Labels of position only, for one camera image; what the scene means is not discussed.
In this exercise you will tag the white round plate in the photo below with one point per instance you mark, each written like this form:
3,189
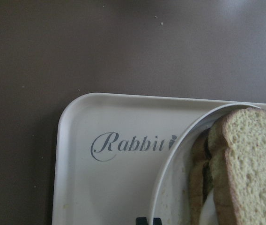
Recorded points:
170,197

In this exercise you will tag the cream rabbit tray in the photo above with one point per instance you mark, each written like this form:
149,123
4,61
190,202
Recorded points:
110,148

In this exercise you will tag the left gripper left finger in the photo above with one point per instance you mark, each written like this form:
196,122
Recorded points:
141,221

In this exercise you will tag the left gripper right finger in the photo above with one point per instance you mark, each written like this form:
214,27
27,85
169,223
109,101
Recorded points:
157,221

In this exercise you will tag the bread slice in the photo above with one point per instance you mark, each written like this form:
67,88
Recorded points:
237,143

